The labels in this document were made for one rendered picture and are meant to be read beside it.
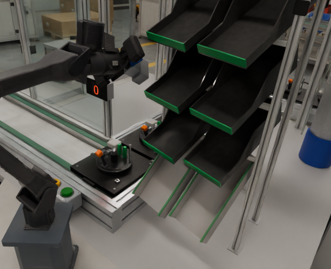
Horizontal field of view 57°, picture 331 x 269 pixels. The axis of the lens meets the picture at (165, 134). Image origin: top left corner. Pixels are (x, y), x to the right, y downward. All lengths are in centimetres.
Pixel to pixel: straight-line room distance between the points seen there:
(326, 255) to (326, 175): 35
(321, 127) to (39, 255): 125
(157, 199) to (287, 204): 58
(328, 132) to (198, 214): 82
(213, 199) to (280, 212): 42
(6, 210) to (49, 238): 44
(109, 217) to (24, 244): 31
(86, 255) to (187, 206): 36
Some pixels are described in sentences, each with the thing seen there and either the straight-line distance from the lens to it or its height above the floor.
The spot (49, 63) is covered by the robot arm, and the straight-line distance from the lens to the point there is 71.
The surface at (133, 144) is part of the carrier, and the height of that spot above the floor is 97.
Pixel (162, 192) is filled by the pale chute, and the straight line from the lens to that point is 101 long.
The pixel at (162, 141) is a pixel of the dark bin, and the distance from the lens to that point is 93.
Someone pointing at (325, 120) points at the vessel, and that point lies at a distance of 154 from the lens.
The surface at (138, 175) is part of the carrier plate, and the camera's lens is 117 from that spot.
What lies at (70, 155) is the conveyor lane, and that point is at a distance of 139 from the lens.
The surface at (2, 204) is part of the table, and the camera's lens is 131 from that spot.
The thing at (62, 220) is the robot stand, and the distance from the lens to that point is 91.
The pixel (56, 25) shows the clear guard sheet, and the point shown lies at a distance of 148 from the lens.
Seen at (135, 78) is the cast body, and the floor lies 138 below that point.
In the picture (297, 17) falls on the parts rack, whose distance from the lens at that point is 74.
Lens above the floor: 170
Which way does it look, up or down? 31 degrees down
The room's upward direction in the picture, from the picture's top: 5 degrees clockwise
